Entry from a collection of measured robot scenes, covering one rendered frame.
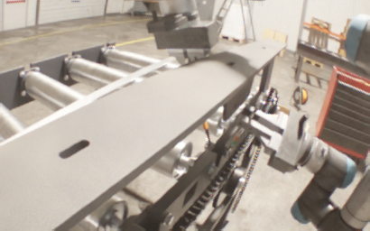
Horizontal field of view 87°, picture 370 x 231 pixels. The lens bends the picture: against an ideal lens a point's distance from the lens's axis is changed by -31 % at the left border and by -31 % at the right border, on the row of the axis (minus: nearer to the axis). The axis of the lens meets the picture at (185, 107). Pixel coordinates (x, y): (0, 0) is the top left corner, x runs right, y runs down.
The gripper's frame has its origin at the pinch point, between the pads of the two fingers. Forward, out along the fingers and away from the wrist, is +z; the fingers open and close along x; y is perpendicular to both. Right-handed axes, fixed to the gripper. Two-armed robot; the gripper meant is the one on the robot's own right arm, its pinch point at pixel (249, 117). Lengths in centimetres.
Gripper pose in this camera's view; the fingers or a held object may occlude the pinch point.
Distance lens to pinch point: 55.2
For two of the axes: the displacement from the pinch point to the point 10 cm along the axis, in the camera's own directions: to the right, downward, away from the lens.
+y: 1.3, -5.2, -8.4
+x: -4.8, 7.1, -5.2
